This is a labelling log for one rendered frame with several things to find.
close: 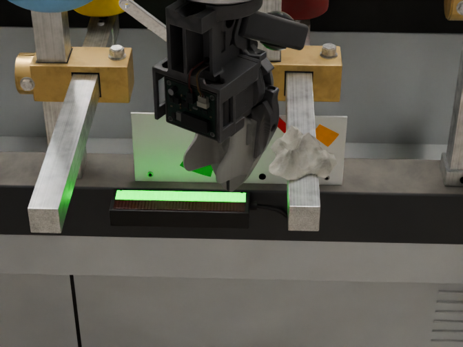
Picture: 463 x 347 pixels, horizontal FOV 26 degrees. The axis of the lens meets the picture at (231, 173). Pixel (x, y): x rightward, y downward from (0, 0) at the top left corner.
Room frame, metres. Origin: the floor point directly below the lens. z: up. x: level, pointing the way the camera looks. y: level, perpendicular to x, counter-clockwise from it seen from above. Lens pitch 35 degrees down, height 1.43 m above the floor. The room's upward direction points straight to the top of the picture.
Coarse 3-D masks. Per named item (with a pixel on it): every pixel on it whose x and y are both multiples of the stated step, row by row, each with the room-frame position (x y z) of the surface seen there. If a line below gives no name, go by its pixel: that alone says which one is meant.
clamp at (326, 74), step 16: (288, 48) 1.06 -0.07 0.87; (304, 48) 1.06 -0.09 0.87; (320, 48) 1.06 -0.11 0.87; (336, 48) 1.06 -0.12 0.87; (272, 64) 1.03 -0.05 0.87; (288, 64) 1.03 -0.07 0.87; (304, 64) 1.03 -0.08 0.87; (320, 64) 1.03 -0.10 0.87; (336, 64) 1.03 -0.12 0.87; (320, 80) 1.02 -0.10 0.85; (336, 80) 1.02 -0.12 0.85; (320, 96) 1.02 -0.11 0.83; (336, 96) 1.02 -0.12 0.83
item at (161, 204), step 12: (120, 204) 0.98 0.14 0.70; (132, 204) 0.98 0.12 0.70; (144, 204) 0.98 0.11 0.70; (156, 204) 0.98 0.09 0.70; (168, 204) 0.98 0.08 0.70; (180, 204) 0.98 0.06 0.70; (192, 204) 0.98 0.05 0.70; (204, 204) 0.98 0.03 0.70; (216, 204) 0.98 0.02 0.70; (228, 204) 0.98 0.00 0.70; (240, 204) 0.98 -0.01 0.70
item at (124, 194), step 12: (120, 192) 1.01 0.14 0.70; (132, 192) 1.01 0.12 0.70; (144, 192) 1.01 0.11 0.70; (156, 192) 1.01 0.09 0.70; (168, 192) 1.01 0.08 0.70; (180, 192) 1.01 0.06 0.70; (192, 192) 1.01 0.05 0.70; (204, 192) 1.01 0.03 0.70; (216, 192) 1.01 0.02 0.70; (228, 192) 1.01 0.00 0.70
